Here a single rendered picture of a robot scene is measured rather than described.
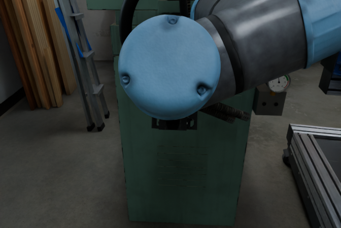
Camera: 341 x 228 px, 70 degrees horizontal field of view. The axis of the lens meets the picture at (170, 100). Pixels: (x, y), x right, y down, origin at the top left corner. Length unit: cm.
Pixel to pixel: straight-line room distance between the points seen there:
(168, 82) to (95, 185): 121
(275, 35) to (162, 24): 9
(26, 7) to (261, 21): 194
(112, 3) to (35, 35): 139
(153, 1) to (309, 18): 55
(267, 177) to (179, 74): 128
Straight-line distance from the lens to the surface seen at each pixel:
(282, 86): 75
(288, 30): 21
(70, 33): 158
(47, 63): 209
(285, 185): 142
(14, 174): 158
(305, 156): 124
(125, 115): 84
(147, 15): 73
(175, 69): 17
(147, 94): 17
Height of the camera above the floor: 90
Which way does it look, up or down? 25 degrees down
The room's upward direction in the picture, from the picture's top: straight up
